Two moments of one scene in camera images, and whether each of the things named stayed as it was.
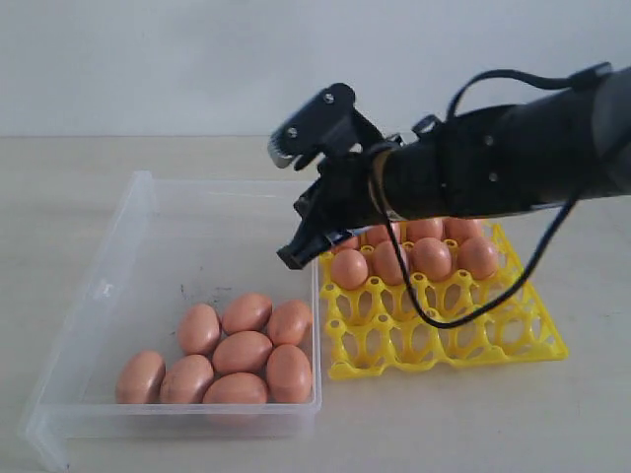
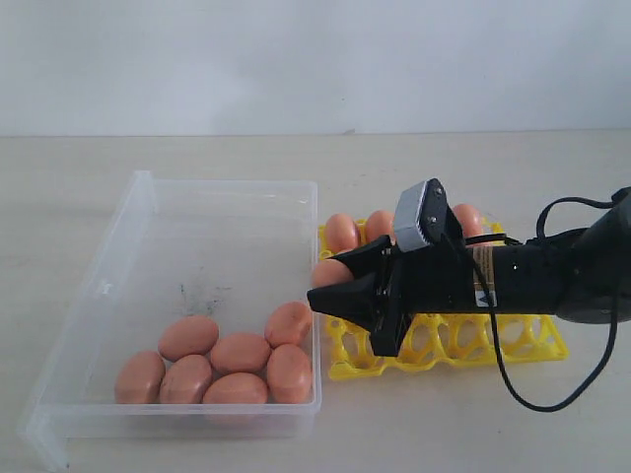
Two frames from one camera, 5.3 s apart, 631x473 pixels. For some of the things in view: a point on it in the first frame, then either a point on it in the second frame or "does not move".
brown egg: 289,322 does not move
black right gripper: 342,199 → 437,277
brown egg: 289,374 does not move
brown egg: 246,312 → 329,271
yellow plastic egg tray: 373,331 does not move
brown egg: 379,235 does not move
